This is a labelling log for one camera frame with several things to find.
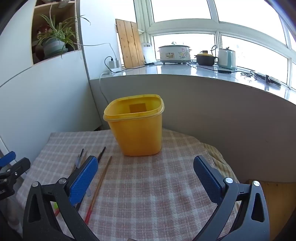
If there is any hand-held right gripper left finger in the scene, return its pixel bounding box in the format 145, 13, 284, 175
22, 155, 100, 241

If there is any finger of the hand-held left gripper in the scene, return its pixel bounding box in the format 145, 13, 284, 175
0, 158, 31, 184
0, 151, 16, 168

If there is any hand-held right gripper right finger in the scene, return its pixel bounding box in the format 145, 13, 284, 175
193, 155, 271, 241

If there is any brown chopstick with red end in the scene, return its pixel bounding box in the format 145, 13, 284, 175
84, 156, 113, 225

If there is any yellow plastic container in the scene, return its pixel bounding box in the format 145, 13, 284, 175
103, 94, 165, 157

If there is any beige striped cloth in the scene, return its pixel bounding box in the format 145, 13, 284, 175
201, 142, 243, 223

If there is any pink checkered cloth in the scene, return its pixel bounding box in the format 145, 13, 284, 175
9, 128, 241, 241

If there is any light wooden panel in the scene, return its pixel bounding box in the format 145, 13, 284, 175
245, 179, 296, 241

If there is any red flowering plant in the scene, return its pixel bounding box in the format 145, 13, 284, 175
35, 25, 52, 62

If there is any white power strip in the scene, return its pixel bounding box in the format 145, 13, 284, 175
102, 67, 127, 76

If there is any pale green plant pot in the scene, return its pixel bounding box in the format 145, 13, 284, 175
43, 37, 69, 58

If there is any white counter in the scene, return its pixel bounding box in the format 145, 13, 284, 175
89, 62, 296, 186

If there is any dark pot with yellow lid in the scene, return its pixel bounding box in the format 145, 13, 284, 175
194, 52, 218, 66

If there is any pale teal electric kettle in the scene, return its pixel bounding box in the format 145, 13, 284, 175
217, 47, 238, 70

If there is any white floral slow cooker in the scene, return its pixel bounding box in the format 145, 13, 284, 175
158, 42, 192, 65

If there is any spider plant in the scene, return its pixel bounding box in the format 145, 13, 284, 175
37, 2, 92, 59

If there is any white cutting board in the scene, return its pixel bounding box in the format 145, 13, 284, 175
141, 43, 157, 65

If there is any wooden plank board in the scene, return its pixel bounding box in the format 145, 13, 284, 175
115, 19, 146, 69

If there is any white power cable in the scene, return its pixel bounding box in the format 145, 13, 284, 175
99, 71, 110, 105

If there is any black cable with adapter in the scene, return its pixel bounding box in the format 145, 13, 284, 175
188, 45, 255, 82

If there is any white ring light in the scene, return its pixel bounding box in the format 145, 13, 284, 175
251, 71, 282, 88

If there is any thin grey cable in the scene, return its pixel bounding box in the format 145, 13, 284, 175
80, 43, 121, 66

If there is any white beaded cord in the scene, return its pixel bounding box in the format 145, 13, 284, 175
74, 0, 83, 51

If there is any wooden wall shelf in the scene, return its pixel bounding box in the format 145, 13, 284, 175
31, 0, 81, 67

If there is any white window frame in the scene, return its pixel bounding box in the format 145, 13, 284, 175
133, 0, 296, 91

